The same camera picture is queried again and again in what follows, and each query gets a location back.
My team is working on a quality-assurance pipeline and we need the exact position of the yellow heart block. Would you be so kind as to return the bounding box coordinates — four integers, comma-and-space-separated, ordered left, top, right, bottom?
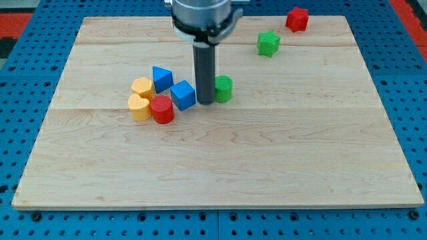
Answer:
128, 93, 152, 121

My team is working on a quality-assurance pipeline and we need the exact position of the red cylinder block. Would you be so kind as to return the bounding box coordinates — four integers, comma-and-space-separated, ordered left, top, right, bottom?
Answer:
149, 95, 175, 124

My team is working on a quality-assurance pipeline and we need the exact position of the red star block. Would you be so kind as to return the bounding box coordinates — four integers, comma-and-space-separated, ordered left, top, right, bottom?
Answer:
285, 7, 309, 33

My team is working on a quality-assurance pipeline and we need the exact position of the blue triangle block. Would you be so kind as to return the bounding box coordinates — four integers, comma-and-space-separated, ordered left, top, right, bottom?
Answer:
152, 66, 174, 93

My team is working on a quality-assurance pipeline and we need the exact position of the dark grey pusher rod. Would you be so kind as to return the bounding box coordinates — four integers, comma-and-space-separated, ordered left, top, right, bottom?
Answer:
193, 47, 216, 105

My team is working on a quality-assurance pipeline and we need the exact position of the yellow hexagon block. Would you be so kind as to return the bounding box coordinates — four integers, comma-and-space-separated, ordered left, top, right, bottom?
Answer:
131, 77, 156, 101

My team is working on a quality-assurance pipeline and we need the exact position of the light wooden board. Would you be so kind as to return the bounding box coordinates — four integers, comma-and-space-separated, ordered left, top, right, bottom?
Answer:
12, 16, 424, 211

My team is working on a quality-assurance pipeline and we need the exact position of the blue cube block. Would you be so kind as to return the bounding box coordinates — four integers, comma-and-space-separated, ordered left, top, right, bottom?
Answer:
170, 80, 195, 111

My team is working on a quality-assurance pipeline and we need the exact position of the green star block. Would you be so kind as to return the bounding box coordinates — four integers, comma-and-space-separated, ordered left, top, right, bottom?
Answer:
256, 31, 281, 58

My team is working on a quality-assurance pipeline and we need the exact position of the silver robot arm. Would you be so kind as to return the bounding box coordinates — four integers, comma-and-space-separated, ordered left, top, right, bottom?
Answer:
165, 0, 244, 48

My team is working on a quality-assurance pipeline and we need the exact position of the green cylinder block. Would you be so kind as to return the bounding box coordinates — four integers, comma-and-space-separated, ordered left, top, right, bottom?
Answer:
215, 75, 233, 103

